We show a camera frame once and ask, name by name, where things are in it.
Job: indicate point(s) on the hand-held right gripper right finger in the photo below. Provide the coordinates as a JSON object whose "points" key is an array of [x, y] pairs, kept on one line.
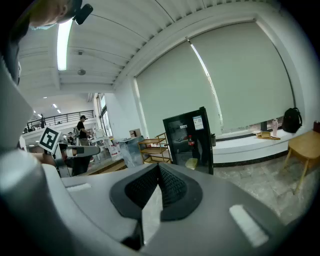
{"points": [[212, 212]]}

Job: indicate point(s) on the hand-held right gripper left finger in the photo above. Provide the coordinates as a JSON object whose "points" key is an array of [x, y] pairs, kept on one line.
{"points": [[100, 200]]}

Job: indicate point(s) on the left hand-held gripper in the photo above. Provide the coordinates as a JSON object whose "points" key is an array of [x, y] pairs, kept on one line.
{"points": [[50, 140]]}

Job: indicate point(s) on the black glass-door cabinet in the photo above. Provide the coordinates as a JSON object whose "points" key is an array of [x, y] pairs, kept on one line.
{"points": [[182, 150]]}

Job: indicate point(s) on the person's left forearm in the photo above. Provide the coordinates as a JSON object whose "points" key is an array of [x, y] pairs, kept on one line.
{"points": [[42, 158]]}

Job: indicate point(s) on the black metal railing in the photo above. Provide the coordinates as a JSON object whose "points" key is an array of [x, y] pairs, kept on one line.
{"points": [[60, 119]]}

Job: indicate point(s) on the plastic-wrapped grey cabinet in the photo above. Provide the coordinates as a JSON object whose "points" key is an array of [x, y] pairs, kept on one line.
{"points": [[130, 152]]}

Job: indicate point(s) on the cardboard box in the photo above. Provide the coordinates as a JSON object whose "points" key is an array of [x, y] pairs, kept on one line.
{"points": [[135, 133]]}

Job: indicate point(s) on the yellow food box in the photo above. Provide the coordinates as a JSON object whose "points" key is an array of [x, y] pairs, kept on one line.
{"points": [[191, 163]]}

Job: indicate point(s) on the wooden shelf rack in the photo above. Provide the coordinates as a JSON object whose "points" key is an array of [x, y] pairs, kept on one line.
{"points": [[153, 150]]}

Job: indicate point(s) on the cola bottle with red label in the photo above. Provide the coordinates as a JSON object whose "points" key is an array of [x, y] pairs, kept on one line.
{"points": [[191, 141]]}

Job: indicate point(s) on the white window ledge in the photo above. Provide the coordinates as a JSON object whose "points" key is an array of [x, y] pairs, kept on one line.
{"points": [[250, 147]]}

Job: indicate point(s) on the round ceiling detector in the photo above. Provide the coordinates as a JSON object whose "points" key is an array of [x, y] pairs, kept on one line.
{"points": [[81, 72]]}

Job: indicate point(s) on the wooden dustpan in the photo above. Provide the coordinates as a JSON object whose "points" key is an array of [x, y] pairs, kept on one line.
{"points": [[266, 135]]}

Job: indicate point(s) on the grey roller blind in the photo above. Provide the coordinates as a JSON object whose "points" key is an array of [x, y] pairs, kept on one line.
{"points": [[245, 75], [175, 95]]}

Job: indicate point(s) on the pink water bottle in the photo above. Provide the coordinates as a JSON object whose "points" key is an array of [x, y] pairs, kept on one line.
{"points": [[275, 127]]}

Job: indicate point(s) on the long ceiling light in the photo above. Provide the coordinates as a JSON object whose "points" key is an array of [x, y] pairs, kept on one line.
{"points": [[63, 45]]}

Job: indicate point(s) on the wooden stool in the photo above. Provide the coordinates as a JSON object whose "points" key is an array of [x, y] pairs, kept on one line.
{"points": [[305, 146]]}

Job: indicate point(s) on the black backpack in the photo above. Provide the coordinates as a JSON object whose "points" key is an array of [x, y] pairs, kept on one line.
{"points": [[292, 121]]}

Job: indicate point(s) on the black printed t-shirt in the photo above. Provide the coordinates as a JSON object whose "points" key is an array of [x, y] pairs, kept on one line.
{"points": [[11, 55]]}

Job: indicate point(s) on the dark red box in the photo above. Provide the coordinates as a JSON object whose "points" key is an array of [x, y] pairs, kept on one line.
{"points": [[317, 126]]}

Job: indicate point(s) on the person's head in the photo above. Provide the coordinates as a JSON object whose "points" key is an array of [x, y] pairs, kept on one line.
{"points": [[50, 11]]}

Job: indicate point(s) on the black head camera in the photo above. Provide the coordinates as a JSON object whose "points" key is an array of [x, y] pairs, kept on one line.
{"points": [[83, 13]]}

